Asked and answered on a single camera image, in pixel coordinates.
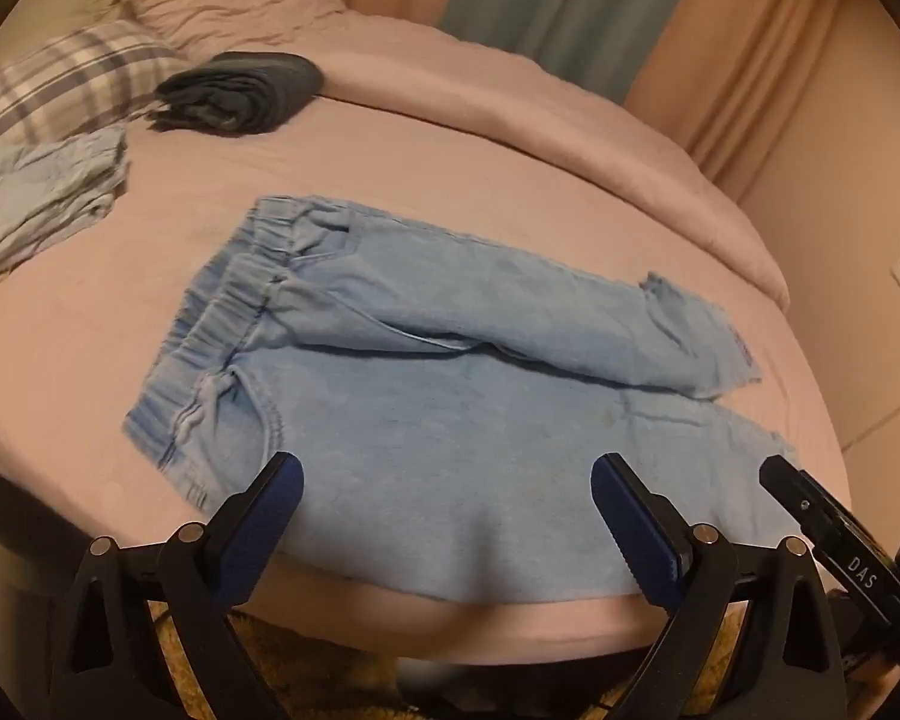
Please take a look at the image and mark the teal curtain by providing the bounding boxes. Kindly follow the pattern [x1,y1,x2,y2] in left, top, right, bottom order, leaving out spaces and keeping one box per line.
[439,0,712,104]

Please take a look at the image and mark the folded dark grey clothing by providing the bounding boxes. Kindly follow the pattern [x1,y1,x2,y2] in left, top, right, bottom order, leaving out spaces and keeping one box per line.
[147,52,325,137]

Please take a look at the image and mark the pink duvet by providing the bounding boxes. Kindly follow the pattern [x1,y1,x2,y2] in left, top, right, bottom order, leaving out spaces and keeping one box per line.
[300,11,793,310]

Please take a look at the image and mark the plaid pillow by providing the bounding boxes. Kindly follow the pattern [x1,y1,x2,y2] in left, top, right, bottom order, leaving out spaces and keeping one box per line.
[0,19,188,158]

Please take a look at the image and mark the pink bed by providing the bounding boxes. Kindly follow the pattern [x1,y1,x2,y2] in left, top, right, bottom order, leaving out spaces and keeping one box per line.
[0,0,853,670]

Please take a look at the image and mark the pink pillow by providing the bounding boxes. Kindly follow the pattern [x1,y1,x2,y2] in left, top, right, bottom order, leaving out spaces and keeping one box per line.
[127,0,347,65]

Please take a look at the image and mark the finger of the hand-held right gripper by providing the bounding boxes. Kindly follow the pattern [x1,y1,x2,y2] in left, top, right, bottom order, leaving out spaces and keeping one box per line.
[759,456,900,627]

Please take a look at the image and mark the thin cable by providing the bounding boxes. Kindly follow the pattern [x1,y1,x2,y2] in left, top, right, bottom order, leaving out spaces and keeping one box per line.
[842,381,900,452]

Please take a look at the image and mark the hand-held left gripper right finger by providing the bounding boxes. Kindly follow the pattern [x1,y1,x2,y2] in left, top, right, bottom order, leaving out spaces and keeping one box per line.
[590,453,850,720]

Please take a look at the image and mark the folded light blue garment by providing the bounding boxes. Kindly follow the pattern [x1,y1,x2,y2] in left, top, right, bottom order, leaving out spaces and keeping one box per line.
[0,126,131,271]

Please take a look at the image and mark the yellow shaggy rug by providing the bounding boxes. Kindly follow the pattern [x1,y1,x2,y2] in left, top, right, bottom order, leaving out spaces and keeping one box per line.
[146,598,755,720]

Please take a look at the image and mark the light blue denim pants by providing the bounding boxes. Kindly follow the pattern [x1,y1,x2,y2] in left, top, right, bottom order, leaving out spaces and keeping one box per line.
[124,195,805,605]

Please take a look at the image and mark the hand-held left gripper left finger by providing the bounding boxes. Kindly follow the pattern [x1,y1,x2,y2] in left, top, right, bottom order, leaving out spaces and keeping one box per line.
[45,451,305,720]

